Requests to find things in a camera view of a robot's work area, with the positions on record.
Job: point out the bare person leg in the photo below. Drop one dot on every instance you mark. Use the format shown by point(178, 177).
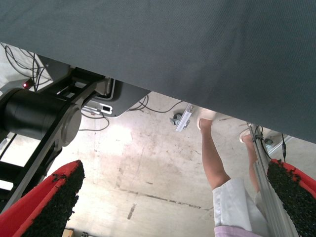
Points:
point(253, 168)
point(212, 160)

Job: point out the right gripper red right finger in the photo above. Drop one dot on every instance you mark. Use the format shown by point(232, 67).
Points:
point(301, 202)

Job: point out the white shoe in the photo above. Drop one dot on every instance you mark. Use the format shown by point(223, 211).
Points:
point(206, 114)
point(244, 135)

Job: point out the aluminium profile post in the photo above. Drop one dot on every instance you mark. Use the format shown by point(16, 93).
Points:
point(270, 197)

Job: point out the red indicator light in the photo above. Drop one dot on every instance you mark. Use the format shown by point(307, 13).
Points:
point(25, 85)

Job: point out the grey caster wheel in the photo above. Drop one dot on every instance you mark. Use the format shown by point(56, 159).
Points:
point(176, 118)

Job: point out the pink garment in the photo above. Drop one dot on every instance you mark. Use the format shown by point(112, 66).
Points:
point(229, 233)

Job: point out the aluminium profile rail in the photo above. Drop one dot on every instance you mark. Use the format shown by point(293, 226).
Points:
point(275, 145)

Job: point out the short aluminium profile bar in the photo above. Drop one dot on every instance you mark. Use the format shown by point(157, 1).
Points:
point(184, 118)

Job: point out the dark grey table cloth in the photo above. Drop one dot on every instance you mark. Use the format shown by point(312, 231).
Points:
point(172, 37)

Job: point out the grey base cover panel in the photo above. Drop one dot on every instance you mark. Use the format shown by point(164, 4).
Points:
point(133, 96)

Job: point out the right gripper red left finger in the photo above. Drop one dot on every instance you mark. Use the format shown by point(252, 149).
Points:
point(37, 209)

